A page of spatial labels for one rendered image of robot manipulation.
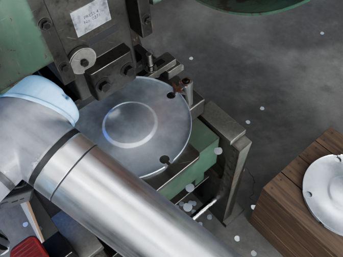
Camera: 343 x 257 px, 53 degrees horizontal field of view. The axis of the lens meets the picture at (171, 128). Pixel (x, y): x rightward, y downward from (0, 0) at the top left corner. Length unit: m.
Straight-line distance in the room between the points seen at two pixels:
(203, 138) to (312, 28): 1.52
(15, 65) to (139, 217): 0.31
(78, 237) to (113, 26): 0.49
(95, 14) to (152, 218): 0.40
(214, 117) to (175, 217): 0.65
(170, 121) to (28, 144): 0.50
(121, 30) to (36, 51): 0.20
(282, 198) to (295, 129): 0.65
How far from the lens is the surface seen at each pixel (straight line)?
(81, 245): 0.87
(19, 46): 0.54
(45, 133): 0.36
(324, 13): 2.47
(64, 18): 0.61
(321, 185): 1.27
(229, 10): 0.81
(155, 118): 0.81
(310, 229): 1.21
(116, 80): 0.71
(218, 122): 0.98
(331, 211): 1.24
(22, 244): 0.78
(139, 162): 0.76
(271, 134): 1.76
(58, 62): 0.60
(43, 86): 0.38
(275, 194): 1.22
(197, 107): 0.94
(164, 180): 0.74
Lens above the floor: 1.45
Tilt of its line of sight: 56 degrees down
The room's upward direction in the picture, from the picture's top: 5 degrees counter-clockwise
